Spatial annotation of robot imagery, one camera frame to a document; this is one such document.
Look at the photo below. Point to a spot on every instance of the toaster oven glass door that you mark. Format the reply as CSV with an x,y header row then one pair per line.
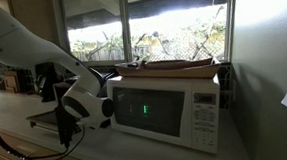
x,y
44,118

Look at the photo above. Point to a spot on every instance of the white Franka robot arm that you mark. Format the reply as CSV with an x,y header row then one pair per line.
x,y
31,50

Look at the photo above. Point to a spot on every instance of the white microwave oven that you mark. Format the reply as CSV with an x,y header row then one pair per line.
x,y
165,112

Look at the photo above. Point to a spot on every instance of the silver toaster oven body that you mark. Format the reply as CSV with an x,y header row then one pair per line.
x,y
60,91

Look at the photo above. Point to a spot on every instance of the wooden serving tray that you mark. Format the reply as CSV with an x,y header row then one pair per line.
x,y
183,72

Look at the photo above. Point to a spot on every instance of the dark countertop appliance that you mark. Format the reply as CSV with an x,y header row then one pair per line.
x,y
47,86

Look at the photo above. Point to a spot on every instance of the wooden cutting board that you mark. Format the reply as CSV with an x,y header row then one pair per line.
x,y
11,83

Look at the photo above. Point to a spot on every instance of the metal window frame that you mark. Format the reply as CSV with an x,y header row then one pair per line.
x,y
125,27

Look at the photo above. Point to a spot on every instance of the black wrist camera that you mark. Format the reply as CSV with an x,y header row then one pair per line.
x,y
67,126

